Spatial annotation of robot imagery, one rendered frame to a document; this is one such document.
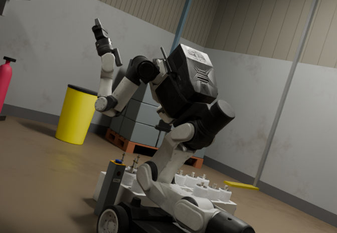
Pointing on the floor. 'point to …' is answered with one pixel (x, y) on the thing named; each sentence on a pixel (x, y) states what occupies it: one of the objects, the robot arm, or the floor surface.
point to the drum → (76, 114)
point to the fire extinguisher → (6, 72)
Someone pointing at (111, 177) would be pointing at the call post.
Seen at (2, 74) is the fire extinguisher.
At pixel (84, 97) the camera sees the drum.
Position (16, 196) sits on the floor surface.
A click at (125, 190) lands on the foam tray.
